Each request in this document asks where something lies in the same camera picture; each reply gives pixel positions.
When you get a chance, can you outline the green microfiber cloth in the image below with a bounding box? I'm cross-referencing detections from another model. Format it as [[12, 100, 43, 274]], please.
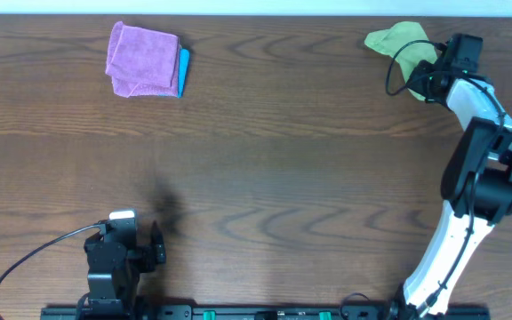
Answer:
[[364, 21, 437, 89]]

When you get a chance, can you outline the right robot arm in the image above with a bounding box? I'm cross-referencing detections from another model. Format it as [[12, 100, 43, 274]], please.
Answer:
[[386, 60, 512, 319]]

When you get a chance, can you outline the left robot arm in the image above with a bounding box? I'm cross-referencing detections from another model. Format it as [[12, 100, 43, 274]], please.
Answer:
[[76, 218, 166, 319]]

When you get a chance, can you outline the purple folded microfiber cloth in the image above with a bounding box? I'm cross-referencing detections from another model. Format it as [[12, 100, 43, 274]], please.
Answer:
[[105, 21, 180, 98]]

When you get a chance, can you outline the blue folded cloth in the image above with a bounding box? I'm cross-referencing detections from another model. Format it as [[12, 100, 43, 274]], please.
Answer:
[[159, 47, 190, 98]]

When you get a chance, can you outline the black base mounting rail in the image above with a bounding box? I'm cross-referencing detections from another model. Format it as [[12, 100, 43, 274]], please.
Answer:
[[40, 303, 491, 320]]

